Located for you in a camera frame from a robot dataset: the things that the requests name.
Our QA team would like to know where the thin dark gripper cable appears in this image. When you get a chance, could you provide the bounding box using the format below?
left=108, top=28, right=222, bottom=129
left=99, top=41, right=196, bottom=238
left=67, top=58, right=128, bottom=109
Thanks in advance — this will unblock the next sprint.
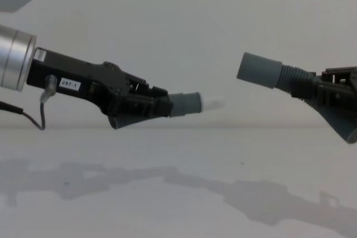
left=0, top=75, right=57, bottom=131

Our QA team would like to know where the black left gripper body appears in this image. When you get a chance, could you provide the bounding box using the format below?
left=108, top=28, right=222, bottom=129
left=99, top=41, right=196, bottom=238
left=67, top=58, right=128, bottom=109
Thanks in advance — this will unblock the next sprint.
left=26, top=47, right=113, bottom=116

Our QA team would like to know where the white table cloth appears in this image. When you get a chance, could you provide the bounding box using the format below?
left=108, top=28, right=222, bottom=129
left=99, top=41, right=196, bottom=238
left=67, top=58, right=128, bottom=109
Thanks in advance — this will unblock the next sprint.
left=0, top=127, right=357, bottom=238

